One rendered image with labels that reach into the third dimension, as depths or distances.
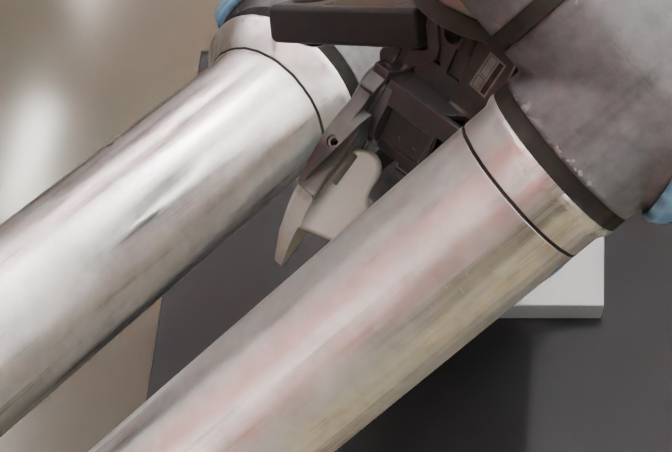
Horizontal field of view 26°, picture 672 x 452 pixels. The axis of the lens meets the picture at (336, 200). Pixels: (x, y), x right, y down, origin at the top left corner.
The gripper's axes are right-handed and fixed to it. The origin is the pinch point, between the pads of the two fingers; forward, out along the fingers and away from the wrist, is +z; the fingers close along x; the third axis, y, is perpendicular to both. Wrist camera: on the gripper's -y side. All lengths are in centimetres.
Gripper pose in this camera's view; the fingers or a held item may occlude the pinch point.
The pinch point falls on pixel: (339, 221)
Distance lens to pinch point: 98.3
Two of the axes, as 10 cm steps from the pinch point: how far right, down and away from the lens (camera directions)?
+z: -3.2, 7.5, 5.7
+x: 6.0, -3.1, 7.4
